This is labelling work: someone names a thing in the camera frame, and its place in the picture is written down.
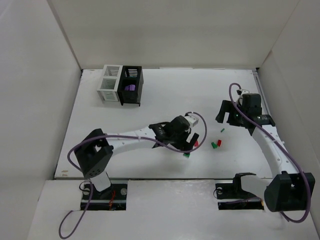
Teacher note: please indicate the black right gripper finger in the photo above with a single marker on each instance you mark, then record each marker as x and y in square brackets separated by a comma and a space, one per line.
[220, 116]
[226, 106]

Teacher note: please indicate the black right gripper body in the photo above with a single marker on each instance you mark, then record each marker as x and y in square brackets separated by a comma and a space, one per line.
[230, 115]

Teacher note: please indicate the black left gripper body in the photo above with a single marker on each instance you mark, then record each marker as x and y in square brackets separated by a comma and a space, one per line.
[184, 141]

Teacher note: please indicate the green small lego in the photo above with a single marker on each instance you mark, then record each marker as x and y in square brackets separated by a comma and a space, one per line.
[186, 155]

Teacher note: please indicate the green slope lego piece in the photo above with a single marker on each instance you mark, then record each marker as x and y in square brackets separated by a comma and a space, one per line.
[214, 145]

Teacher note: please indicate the purple round lego brick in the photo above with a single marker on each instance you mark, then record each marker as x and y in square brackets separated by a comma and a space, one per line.
[130, 88]

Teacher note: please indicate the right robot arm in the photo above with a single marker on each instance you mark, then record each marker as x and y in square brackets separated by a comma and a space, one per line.
[291, 188]

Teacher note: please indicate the red small lego brick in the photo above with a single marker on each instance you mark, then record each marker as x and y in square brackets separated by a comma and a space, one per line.
[219, 142]

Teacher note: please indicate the black slatted container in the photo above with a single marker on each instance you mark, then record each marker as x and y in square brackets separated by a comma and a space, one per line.
[131, 75]

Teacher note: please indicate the white slatted container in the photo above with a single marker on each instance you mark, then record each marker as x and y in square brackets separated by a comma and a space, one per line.
[108, 84]

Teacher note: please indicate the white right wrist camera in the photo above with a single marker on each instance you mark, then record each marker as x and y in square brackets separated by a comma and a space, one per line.
[240, 92]

